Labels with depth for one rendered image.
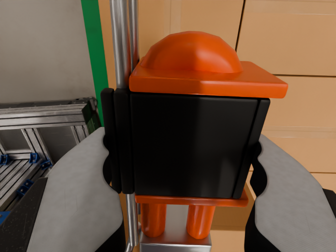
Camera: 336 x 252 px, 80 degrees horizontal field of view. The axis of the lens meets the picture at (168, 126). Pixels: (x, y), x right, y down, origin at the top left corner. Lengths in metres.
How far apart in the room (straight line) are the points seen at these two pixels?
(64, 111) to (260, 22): 0.97
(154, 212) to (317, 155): 0.88
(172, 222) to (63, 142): 1.17
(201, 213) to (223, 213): 0.31
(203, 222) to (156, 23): 0.56
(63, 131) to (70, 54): 0.44
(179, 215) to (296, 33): 0.64
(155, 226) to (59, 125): 1.11
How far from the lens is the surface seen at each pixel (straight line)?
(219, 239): 0.47
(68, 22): 1.30
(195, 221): 0.18
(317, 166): 1.04
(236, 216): 0.48
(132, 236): 0.18
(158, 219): 0.18
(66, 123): 1.23
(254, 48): 0.70
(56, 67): 1.39
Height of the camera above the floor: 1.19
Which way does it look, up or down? 61 degrees down
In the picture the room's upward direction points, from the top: 179 degrees counter-clockwise
